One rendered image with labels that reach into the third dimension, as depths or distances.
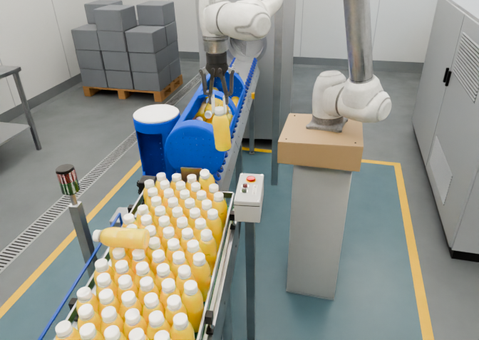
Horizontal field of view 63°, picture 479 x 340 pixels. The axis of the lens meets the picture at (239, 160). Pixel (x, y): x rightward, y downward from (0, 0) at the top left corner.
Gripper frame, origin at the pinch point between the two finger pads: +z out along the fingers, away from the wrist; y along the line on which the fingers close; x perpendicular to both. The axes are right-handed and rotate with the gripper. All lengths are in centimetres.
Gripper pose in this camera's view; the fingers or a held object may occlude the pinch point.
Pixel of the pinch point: (219, 104)
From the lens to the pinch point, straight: 151.0
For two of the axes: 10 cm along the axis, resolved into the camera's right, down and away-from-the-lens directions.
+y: -9.9, -0.5, 1.2
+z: 0.2, 8.6, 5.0
